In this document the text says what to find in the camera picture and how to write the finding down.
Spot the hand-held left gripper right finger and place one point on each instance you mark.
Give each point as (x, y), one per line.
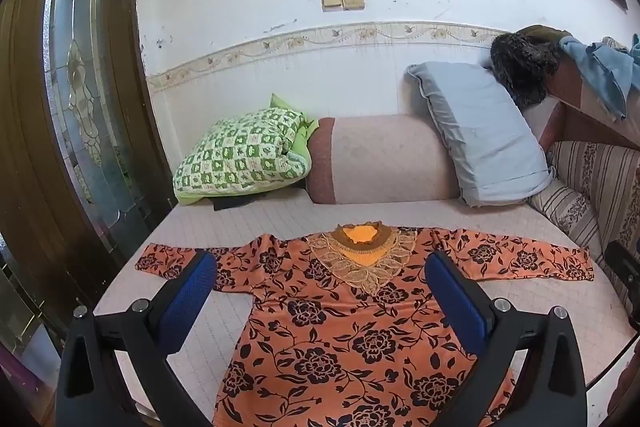
(457, 302)

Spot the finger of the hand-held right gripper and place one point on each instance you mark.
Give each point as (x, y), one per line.
(625, 277)

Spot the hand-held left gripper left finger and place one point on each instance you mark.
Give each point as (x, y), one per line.
(187, 302)

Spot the orange floral blouse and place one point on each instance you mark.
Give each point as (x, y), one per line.
(325, 332)

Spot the pink quilted bed sheet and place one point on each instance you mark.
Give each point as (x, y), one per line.
(240, 227)

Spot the striped floral sofa cushion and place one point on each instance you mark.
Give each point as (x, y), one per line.
(595, 187)

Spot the black folded cloth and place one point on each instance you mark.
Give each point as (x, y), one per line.
(235, 203)

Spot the green checkered pillow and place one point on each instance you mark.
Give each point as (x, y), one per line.
(235, 152)

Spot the pink bolster cushion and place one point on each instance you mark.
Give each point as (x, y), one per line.
(385, 157)

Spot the grey-blue pillow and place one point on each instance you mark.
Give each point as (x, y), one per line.
(480, 132)

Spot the blue cloth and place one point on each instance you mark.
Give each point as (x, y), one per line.
(602, 67)

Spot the wooden door with stained glass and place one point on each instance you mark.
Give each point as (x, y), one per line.
(30, 132)

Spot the dark furry cloth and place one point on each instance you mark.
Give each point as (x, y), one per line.
(522, 67)

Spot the beige wall switch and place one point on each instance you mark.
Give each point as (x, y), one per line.
(353, 0)
(331, 1)

